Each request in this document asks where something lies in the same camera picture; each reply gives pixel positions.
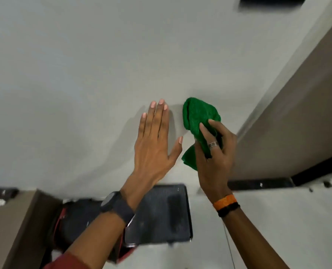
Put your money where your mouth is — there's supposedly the person's left hand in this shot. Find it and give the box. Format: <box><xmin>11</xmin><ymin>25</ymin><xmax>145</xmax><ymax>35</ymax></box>
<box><xmin>120</xmin><ymin>99</ymin><xmax>184</xmax><ymax>205</ymax></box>

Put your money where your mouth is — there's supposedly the person's right hand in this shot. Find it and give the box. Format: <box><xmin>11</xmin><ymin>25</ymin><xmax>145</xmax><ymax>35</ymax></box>
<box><xmin>195</xmin><ymin>119</ymin><xmax>238</xmax><ymax>205</ymax></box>

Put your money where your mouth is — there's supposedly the green cleaning cloth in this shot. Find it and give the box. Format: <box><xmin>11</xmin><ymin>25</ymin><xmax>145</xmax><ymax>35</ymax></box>
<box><xmin>182</xmin><ymin>97</ymin><xmax>224</xmax><ymax>171</ymax></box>

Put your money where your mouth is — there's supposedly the person's right forearm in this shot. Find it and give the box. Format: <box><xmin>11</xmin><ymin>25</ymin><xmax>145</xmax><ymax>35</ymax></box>
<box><xmin>220</xmin><ymin>207</ymin><xmax>291</xmax><ymax>269</ymax></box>

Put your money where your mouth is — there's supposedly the person's left forearm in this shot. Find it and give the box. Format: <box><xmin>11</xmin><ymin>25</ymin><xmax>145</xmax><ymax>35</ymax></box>
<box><xmin>66</xmin><ymin>211</ymin><xmax>126</xmax><ymax>269</ymax></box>

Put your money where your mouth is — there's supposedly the orange wristband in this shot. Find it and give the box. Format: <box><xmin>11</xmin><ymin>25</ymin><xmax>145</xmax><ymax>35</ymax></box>
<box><xmin>213</xmin><ymin>194</ymin><xmax>237</xmax><ymax>211</ymax></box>

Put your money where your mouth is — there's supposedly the black wristband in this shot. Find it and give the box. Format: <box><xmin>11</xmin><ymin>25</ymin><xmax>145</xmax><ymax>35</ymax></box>
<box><xmin>217</xmin><ymin>203</ymin><xmax>241</xmax><ymax>218</ymax></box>

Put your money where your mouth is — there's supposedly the black wristwatch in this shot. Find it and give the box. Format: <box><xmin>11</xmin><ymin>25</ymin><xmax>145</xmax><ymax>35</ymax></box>
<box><xmin>100</xmin><ymin>191</ymin><xmax>135</xmax><ymax>225</ymax></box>

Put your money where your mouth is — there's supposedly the brown door panel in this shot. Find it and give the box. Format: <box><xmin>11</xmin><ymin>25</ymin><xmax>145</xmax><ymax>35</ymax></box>
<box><xmin>233</xmin><ymin>10</ymin><xmax>332</xmax><ymax>180</ymax></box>

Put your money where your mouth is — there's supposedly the red and black bag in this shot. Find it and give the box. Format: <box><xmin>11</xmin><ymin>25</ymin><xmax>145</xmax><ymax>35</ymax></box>
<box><xmin>46</xmin><ymin>197</ymin><xmax>139</xmax><ymax>264</ymax></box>

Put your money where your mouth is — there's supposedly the red sleeve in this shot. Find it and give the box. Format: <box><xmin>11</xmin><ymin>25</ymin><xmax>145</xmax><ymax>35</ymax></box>
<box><xmin>43</xmin><ymin>251</ymin><xmax>86</xmax><ymax>269</ymax></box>

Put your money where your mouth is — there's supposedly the brown wooden cabinet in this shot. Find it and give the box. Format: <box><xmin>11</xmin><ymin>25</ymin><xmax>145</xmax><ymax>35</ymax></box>
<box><xmin>0</xmin><ymin>189</ymin><xmax>63</xmax><ymax>269</ymax></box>

